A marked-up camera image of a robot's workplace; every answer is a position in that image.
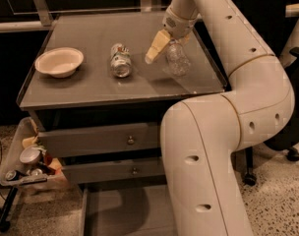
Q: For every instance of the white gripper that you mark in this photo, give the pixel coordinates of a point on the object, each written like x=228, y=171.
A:
x=177, y=26

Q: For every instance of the clear plastic water bottle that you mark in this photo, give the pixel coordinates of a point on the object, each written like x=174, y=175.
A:
x=178, y=62

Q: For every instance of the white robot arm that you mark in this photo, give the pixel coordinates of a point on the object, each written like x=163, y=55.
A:
x=199, y=134

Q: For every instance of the grey top drawer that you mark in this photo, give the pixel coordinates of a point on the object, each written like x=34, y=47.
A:
x=102, y=139

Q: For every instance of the grey drawer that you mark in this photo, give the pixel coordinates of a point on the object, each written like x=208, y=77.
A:
x=113, y=170
x=102, y=139
x=127, y=209

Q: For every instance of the grey drawer cabinet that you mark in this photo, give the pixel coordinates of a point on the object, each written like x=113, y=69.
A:
x=94, y=97

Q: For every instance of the grey middle drawer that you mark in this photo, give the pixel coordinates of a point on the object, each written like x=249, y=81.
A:
x=113, y=170

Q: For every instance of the grey bottom drawer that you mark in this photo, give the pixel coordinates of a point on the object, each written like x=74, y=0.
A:
x=127, y=209

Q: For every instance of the green label soda can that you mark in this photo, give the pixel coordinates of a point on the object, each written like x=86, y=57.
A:
x=120, y=61

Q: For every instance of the black office chair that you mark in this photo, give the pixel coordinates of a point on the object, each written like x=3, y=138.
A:
x=282, y=35

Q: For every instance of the white paper bowl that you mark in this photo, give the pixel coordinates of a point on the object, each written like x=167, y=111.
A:
x=59, y=62

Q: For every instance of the metal railing bar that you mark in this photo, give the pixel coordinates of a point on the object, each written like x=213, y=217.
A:
x=97, y=22

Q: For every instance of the silver can in bin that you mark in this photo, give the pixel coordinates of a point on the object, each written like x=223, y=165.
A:
x=30, y=156

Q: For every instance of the black stand leg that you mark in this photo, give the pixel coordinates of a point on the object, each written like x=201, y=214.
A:
x=4, y=223

